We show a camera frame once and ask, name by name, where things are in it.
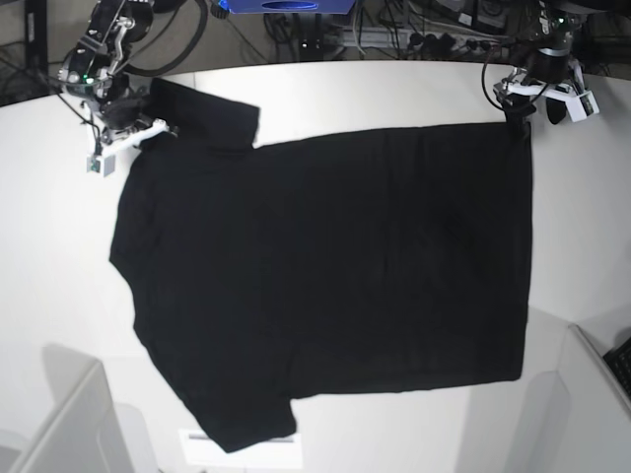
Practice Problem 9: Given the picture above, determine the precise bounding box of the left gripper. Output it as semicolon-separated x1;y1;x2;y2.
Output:
502;67;572;141

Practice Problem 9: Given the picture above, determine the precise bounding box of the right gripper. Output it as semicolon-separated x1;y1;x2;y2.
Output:
91;88;151;141

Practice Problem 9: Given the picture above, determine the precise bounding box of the black T-shirt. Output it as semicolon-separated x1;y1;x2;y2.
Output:
110;80;532;452

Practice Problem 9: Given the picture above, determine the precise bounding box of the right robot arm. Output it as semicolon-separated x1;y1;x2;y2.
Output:
58;0;154;144

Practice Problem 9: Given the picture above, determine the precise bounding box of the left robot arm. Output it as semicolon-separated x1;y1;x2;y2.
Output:
493;1;599;124

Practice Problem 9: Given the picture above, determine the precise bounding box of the blue box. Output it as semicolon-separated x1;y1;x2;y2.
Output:
212;0;356;15

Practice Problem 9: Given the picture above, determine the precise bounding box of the white power strip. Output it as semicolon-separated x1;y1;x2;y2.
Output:
324;27;505;50

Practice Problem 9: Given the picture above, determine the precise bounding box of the black keyboard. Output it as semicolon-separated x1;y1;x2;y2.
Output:
603;339;631;394

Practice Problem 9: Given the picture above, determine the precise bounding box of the white partition panel right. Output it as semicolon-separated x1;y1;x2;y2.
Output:
467;319;631;473

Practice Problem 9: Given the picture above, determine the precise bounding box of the white partition panel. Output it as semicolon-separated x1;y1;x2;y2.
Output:
1;345;160;472
467;319;631;473

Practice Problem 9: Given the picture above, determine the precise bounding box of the white partition panel left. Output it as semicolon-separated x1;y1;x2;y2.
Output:
1;345;160;472

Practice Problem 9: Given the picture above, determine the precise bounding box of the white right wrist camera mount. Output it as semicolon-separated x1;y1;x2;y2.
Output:
86;118;178;177

